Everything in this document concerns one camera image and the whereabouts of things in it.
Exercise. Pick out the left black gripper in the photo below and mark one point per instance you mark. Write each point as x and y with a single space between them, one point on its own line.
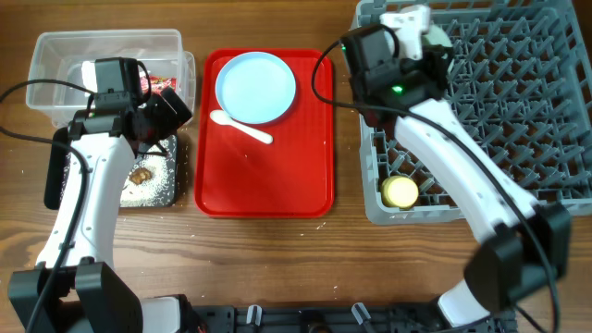
170 122

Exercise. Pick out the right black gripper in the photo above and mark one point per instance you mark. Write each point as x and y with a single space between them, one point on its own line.
435 61

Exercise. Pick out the green bowl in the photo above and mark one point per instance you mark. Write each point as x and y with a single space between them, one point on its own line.
436 36

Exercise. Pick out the white plastic spoon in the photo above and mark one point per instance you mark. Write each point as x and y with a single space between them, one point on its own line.
222 118

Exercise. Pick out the brown food scrap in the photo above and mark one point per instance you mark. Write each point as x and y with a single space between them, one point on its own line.
140 175

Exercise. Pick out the white rice grains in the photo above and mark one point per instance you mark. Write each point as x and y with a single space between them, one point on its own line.
117 177

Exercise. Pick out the light blue round plate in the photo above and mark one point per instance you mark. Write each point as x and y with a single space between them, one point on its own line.
255 87

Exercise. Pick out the yellow plastic cup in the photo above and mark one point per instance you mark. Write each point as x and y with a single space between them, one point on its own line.
399 191

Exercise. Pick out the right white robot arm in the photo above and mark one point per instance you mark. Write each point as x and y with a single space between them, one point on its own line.
523 245

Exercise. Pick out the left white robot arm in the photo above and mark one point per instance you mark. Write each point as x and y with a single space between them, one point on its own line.
73 286

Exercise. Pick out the black rectangular waste tray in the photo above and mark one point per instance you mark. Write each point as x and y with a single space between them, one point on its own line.
160 191

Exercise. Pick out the grey dishwasher rack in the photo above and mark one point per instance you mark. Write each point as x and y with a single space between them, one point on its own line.
520 85

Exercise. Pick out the red snack wrapper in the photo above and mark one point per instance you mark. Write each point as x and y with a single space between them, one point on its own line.
157 83

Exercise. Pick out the crumpled white tissue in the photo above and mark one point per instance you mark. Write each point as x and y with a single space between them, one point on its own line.
89 76

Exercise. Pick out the clear plastic bin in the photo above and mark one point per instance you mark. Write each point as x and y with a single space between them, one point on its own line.
59 56

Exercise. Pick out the red plastic tray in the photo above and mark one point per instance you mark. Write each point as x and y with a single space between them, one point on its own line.
292 177

